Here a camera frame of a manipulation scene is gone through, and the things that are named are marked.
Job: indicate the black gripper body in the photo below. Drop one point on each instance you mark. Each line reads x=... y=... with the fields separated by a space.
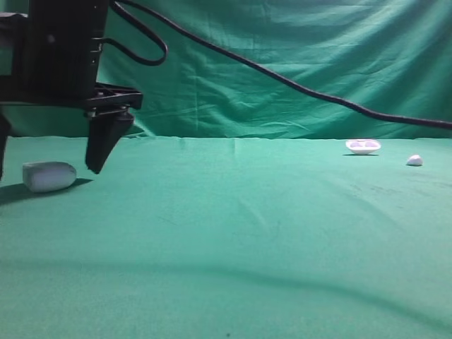
x=56 y=49

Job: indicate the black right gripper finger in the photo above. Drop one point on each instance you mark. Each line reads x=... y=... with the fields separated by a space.
x=105 y=130

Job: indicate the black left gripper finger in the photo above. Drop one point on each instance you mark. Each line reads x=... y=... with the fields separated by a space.
x=5 y=128

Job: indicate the white earphone case body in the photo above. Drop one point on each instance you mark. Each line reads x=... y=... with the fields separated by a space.
x=45 y=177

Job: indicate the white earphone case lid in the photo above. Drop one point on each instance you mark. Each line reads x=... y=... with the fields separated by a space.
x=362 y=146

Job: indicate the green table cloth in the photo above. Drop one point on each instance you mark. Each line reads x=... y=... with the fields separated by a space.
x=229 y=238

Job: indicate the small white earbud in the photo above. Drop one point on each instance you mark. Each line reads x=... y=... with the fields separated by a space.
x=415 y=161

